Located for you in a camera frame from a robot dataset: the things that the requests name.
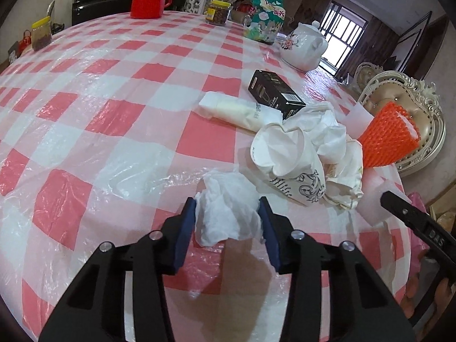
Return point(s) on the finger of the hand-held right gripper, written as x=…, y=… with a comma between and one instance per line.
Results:
x=402, y=206

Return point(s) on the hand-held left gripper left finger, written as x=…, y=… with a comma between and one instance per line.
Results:
x=187, y=226

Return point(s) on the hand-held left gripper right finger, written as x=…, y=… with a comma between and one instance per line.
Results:
x=270, y=233

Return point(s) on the white tissue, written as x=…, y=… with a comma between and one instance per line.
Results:
x=226, y=210

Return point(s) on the black cardboard box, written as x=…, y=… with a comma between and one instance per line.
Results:
x=276, y=92

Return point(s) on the white foam piece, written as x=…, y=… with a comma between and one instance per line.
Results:
x=384, y=203

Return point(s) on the crushed printed paper cup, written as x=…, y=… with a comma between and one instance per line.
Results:
x=285, y=156

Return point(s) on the crumpled white plastic bag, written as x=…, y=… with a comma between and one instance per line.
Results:
x=335, y=139

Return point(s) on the cream ornate tufted chair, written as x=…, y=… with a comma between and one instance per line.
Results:
x=427, y=110

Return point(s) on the white tissue packet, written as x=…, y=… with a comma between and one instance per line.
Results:
x=238, y=108

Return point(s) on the window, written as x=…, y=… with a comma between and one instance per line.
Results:
x=342, y=35

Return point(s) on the white floral teapot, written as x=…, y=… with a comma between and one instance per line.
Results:
x=302, y=48

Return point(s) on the yellow-lid jar of nuts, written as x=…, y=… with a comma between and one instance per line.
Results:
x=218, y=13

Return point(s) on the green snack bag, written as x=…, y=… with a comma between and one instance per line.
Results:
x=265, y=16

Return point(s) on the black piano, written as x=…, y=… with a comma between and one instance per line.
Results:
x=103, y=7

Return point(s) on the yellow-lid jar of dark spice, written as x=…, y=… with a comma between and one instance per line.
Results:
x=41, y=35

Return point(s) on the red small basket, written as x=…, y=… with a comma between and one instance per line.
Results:
x=25, y=42

